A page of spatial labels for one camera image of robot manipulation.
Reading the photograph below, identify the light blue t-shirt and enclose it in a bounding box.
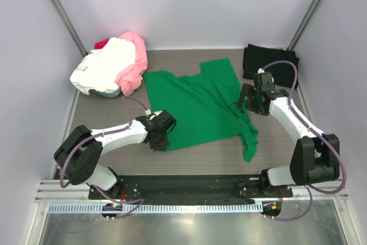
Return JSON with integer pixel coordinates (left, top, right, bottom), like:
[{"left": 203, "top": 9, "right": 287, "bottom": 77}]
[{"left": 90, "top": 89, "right": 121, "bottom": 98}]

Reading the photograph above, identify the pink t-shirt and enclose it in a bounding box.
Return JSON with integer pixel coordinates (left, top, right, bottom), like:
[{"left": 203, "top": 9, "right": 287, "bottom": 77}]
[{"left": 115, "top": 31, "right": 148, "bottom": 96}]

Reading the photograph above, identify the slotted cable duct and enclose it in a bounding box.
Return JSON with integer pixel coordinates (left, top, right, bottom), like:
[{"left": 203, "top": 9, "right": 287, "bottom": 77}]
[{"left": 48, "top": 201, "right": 263, "bottom": 215}]

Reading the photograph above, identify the red t-shirt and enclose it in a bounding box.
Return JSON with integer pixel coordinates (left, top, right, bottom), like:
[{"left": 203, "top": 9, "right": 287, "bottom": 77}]
[{"left": 94, "top": 38, "right": 110, "bottom": 50}]

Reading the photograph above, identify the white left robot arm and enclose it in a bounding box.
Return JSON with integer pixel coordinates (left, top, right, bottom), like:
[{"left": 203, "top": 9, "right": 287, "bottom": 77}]
[{"left": 54, "top": 110, "right": 177, "bottom": 199}]

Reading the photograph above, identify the aluminium rail right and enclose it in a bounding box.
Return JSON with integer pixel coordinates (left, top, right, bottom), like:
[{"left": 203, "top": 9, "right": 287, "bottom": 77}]
[{"left": 287, "top": 184, "right": 350, "bottom": 200}]

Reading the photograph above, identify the folded black t-shirt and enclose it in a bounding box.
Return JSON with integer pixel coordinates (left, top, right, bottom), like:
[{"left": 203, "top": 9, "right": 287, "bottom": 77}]
[{"left": 242, "top": 43, "right": 300, "bottom": 90}]

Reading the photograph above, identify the white t-shirt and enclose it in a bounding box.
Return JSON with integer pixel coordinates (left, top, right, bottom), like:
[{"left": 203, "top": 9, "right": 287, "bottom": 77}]
[{"left": 70, "top": 37, "right": 135, "bottom": 95}]

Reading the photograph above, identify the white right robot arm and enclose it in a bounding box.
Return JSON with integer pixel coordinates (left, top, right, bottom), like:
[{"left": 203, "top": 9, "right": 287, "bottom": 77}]
[{"left": 237, "top": 69, "right": 345, "bottom": 197}]

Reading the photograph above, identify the green t-shirt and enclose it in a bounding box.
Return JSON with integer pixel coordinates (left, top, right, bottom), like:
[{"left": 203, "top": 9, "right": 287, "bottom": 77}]
[{"left": 143, "top": 58, "right": 259, "bottom": 162}]

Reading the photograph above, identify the aluminium frame post right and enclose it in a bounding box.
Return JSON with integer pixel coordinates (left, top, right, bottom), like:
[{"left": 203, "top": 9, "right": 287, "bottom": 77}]
[{"left": 287, "top": 0, "right": 323, "bottom": 51}]

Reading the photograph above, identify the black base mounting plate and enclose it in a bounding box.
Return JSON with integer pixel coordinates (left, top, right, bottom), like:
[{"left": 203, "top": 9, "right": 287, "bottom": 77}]
[{"left": 106, "top": 174, "right": 293, "bottom": 201}]

